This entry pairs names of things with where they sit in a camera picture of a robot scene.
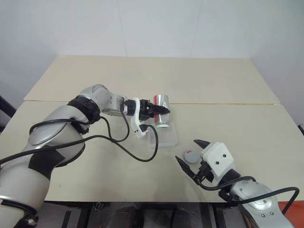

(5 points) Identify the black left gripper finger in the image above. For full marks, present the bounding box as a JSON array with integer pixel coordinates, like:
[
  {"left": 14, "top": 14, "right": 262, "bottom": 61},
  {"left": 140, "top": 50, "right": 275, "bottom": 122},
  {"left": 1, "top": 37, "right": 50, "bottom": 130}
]
[{"left": 152, "top": 104, "right": 171, "bottom": 115}]

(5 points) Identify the black diagonal frame bar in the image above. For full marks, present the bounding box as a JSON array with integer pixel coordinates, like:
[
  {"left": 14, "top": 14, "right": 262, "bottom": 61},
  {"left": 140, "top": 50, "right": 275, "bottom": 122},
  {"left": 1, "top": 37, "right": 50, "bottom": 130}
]
[{"left": 0, "top": 95, "right": 18, "bottom": 134}]

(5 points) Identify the orange-red flat object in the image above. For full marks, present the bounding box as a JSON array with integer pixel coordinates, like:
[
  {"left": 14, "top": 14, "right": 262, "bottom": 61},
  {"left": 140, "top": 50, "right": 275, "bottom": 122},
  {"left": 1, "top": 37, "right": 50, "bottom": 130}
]
[{"left": 276, "top": 201, "right": 304, "bottom": 227}]

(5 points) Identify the clear plastic tray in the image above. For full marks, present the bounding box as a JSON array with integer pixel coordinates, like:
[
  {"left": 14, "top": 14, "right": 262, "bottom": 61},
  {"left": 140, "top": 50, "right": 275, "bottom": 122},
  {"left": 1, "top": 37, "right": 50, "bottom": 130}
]
[{"left": 146, "top": 122, "right": 179, "bottom": 149}]

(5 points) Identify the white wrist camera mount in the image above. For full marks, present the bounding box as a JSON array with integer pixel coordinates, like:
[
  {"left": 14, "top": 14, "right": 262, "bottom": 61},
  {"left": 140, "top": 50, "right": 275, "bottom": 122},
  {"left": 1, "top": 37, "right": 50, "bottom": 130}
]
[
  {"left": 130, "top": 96, "right": 150, "bottom": 139},
  {"left": 201, "top": 142, "right": 235, "bottom": 186}
]

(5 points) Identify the small grey round lid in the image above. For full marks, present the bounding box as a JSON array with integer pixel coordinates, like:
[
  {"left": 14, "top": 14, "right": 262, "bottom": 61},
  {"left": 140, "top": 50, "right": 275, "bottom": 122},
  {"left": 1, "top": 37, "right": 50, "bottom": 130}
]
[{"left": 182, "top": 149, "right": 200, "bottom": 165}]

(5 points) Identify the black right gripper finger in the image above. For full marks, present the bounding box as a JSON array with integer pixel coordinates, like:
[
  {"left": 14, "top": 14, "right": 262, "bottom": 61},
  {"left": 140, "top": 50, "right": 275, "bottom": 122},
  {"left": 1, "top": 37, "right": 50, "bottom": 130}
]
[
  {"left": 193, "top": 139, "right": 211, "bottom": 151},
  {"left": 175, "top": 155, "right": 200, "bottom": 182}
]

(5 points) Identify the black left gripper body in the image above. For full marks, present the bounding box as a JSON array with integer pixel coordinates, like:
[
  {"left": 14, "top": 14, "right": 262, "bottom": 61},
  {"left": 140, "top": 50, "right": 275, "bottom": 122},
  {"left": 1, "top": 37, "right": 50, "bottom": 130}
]
[{"left": 138, "top": 98, "right": 155, "bottom": 122}]

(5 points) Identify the silver can with red stripe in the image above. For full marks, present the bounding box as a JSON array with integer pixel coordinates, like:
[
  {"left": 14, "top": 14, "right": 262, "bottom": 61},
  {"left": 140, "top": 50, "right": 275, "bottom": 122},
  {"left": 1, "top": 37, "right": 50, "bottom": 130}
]
[{"left": 152, "top": 94, "right": 171, "bottom": 130}]

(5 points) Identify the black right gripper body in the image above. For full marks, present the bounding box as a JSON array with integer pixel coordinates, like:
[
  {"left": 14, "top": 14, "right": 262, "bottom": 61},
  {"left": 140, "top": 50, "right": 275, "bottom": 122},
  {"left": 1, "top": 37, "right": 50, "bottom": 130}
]
[{"left": 195, "top": 160, "right": 215, "bottom": 185}]

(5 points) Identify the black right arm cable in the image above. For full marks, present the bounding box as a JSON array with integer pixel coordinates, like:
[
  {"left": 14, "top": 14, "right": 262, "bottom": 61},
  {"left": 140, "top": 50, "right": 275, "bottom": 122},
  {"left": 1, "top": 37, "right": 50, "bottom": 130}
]
[{"left": 195, "top": 174, "right": 300, "bottom": 215}]

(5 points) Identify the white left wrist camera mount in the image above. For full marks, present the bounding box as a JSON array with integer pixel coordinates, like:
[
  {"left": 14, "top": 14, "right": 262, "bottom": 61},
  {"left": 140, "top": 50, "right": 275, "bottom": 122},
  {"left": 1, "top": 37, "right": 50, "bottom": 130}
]
[{"left": 130, "top": 96, "right": 150, "bottom": 139}]

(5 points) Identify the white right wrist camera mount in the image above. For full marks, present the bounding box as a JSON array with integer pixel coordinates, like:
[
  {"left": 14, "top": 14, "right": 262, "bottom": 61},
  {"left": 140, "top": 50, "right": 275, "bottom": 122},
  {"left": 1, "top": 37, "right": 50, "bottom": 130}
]
[{"left": 201, "top": 142, "right": 235, "bottom": 186}]

